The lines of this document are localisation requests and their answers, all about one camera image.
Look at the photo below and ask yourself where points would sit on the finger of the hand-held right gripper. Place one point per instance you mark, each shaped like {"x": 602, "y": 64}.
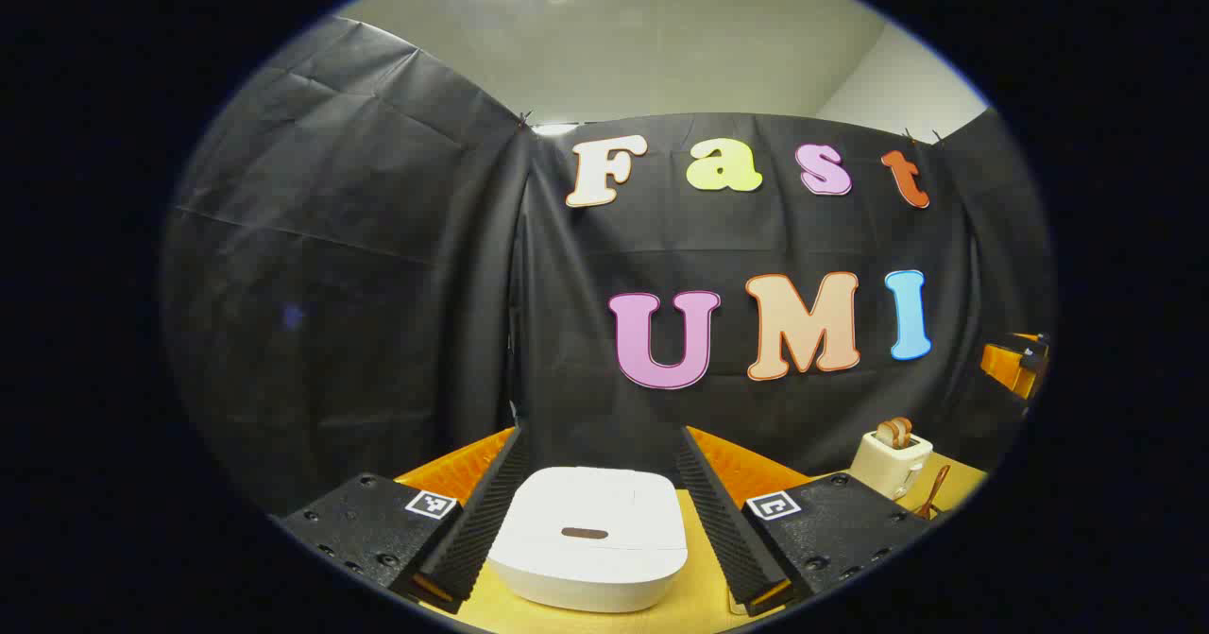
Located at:
{"x": 1001, "y": 362}

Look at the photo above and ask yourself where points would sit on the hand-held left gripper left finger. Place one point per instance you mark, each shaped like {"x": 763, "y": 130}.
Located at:
{"x": 482, "y": 521}

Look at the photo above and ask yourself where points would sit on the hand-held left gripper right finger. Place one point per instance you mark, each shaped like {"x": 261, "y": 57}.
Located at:
{"x": 723, "y": 530}

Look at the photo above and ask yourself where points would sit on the white rice cooker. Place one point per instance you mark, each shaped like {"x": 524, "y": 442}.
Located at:
{"x": 586, "y": 558}

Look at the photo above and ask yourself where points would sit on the brown wooden spoon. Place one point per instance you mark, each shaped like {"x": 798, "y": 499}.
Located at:
{"x": 938, "y": 488}

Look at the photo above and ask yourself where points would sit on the clear chopstick holder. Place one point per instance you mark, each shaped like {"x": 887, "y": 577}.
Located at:
{"x": 928, "y": 511}

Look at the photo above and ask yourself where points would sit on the brown toast slice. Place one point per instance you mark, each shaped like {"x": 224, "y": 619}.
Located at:
{"x": 885, "y": 436}
{"x": 903, "y": 429}

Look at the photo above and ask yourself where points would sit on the cream toaster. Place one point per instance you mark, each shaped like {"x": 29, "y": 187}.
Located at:
{"x": 888, "y": 469}

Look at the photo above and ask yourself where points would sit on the black backdrop cloth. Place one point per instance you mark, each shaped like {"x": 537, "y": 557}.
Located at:
{"x": 378, "y": 284}

